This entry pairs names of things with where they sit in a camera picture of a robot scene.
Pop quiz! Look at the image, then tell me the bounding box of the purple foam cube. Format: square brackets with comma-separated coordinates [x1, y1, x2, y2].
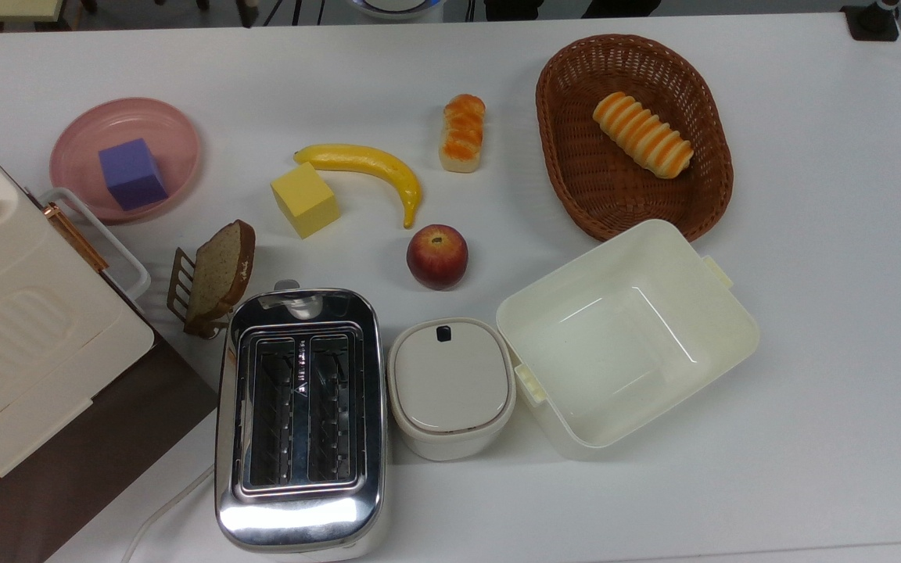
[99, 138, 169, 212]

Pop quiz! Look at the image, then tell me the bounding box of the yellow foam cube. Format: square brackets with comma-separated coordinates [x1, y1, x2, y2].
[271, 162, 341, 239]

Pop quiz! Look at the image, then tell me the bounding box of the red toy apple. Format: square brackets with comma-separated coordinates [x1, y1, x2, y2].
[407, 224, 469, 292]

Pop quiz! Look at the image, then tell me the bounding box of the white lidded square container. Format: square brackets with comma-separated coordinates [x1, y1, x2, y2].
[386, 317, 517, 462]

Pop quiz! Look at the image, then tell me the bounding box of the yellow toy banana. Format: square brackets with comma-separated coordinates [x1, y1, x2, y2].
[294, 144, 424, 230]

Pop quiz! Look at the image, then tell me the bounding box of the short glazed bread roll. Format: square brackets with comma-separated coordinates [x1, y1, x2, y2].
[439, 94, 487, 174]

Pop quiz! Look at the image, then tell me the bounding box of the brown wicker basket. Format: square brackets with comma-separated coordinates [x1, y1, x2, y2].
[536, 34, 734, 243]

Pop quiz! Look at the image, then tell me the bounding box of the cream open plastic container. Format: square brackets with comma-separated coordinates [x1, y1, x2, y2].
[496, 219, 761, 461]

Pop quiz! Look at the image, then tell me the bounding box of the brown bread slice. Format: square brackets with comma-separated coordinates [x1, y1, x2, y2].
[185, 219, 257, 331]

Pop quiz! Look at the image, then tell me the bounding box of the long striped bread roll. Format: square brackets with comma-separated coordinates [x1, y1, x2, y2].
[592, 91, 695, 180]

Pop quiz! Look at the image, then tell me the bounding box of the brown metal toast rack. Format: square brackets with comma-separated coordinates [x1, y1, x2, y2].
[167, 247, 229, 340]

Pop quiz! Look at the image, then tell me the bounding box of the chrome two-slot toaster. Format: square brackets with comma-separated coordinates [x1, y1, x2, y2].
[214, 280, 389, 561]

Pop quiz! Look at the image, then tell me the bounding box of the white blue round base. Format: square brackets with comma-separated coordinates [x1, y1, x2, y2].
[345, 0, 446, 21]

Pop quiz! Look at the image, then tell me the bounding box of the pink round plate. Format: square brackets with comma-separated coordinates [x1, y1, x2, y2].
[49, 98, 202, 224]

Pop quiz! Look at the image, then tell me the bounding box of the cream countertop oven appliance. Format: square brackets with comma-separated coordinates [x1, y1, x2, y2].
[0, 117, 156, 514]

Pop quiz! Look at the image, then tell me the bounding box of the black table clamp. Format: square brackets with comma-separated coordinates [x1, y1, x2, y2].
[841, 4, 901, 42]

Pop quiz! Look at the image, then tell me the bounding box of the white copper oven handle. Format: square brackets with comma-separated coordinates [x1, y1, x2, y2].
[38, 187, 152, 303]

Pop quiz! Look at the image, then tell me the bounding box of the white toaster power cable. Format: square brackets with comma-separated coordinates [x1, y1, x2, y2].
[120, 465, 217, 563]

